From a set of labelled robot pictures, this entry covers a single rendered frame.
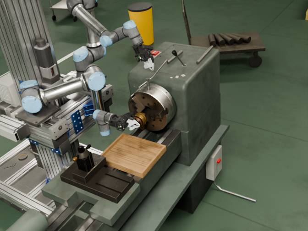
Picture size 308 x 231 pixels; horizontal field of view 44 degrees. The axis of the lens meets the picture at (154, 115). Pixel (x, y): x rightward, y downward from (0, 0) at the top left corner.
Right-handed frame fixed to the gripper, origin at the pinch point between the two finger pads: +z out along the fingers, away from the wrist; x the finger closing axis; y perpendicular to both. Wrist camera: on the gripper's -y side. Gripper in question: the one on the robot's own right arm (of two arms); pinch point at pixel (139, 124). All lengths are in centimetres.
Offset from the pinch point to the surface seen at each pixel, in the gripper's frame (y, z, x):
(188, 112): -33.9, 18.1, -6.4
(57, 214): 70, -14, -22
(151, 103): -15.1, 1.0, 7.4
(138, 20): -299, -214, -64
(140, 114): -5.7, -2.2, 3.6
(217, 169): -64, 25, -83
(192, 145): -37, 18, -39
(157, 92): -20.1, 3.3, 13.7
